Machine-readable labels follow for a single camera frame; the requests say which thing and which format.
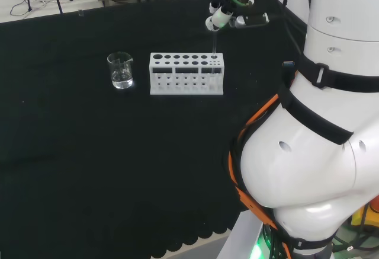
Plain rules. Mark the blue plug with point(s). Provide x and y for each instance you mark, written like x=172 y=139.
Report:
x=289 y=63

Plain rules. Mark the clear glass rod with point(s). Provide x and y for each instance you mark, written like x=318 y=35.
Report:
x=214 y=45

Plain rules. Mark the clear cloth clip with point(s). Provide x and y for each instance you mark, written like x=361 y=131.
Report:
x=81 y=13

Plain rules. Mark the black bench cloth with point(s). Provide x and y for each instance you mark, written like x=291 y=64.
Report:
x=89 y=152

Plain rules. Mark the yellow stop button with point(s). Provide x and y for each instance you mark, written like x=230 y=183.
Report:
x=371 y=211

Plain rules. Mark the clear glass beaker with water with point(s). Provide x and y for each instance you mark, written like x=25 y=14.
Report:
x=121 y=78

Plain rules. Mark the white test tube rack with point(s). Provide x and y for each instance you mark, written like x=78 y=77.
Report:
x=186 y=63

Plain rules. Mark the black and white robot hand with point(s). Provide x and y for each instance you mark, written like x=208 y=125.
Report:
x=253 y=17

